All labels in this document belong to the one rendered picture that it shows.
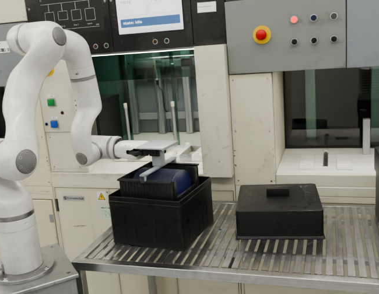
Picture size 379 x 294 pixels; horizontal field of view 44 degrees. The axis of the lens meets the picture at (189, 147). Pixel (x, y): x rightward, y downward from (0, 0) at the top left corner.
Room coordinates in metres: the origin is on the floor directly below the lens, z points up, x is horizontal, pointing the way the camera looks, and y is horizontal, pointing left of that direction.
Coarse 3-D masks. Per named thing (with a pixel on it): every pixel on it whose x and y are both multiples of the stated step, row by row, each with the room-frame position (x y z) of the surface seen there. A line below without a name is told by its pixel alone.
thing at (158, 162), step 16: (160, 144) 1.56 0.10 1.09; (160, 160) 1.55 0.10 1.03; (176, 160) 1.67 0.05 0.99; (128, 176) 1.57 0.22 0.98; (144, 176) 1.46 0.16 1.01; (192, 176) 1.63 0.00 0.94; (128, 192) 1.51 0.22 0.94; (144, 192) 1.48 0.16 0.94; (160, 192) 1.45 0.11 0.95; (176, 192) 1.46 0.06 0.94
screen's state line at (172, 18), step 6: (138, 18) 1.96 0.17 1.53; (144, 18) 1.95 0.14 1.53; (150, 18) 1.94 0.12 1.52; (156, 18) 1.94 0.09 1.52; (162, 18) 1.93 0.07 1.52; (168, 18) 1.92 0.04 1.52; (174, 18) 1.91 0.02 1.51; (126, 24) 1.98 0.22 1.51; (132, 24) 1.97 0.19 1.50; (138, 24) 1.96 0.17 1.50; (144, 24) 1.95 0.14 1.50; (150, 24) 1.94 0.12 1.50; (156, 24) 1.94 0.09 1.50
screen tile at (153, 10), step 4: (172, 0) 1.91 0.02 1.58; (176, 0) 1.91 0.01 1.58; (152, 4) 1.94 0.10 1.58; (156, 4) 1.93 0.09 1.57; (160, 4) 1.93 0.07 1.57; (164, 4) 1.92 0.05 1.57; (168, 4) 1.92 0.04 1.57; (172, 4) 1.91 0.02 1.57; (176, 4) 1.91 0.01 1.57; (152, 8) 1.94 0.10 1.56; (156, 8) 1.93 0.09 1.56; (160, 8) 1.93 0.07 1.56; (164, 8) 1.92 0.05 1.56; (168, 8) 1.92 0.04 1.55; (172, 8) 1.91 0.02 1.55; (176, 8) 1.91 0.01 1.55; (152, 12) 1.94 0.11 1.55; (156, 12) 1.94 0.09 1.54; (160, 12) 1.93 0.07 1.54
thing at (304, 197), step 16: (240, 192) 1.64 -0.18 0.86; (256, 192) 1.62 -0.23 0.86; (272, 192) 1.57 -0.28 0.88; (288, 192) 1.56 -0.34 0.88; (304, 192) 1.59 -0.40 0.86; (240, 208) 1.48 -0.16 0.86; (256, 208) 1.47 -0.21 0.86; (272, 208) 1.46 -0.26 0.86; (288, 208) 1.45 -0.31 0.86; (304, 208) 1.43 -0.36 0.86; (320, 208) 1.42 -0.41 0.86; (240, 224) 1.45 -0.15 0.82; (256, 224) 1.44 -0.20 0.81; (272, 224) 1.43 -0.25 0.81; (288, 224) 1.42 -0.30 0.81; (304, 224) 1.41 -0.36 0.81; (320, 224) 1.41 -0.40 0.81
